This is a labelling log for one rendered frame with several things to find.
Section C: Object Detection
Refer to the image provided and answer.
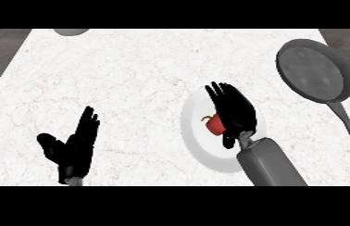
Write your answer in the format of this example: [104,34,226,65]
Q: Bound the grey round object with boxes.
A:
[52,28,90,37]

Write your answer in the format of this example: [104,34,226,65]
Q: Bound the white plate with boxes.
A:
[179,84,267,174]

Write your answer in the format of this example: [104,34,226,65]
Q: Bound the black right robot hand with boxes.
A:
[204,82,259,150]

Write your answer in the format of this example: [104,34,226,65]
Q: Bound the dark grey frying pan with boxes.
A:
[275,38,350,135]

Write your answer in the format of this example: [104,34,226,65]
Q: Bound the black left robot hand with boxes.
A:
[36,106,102,185]

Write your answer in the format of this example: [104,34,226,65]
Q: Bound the red bell pepper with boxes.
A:
[200,113,228,137]

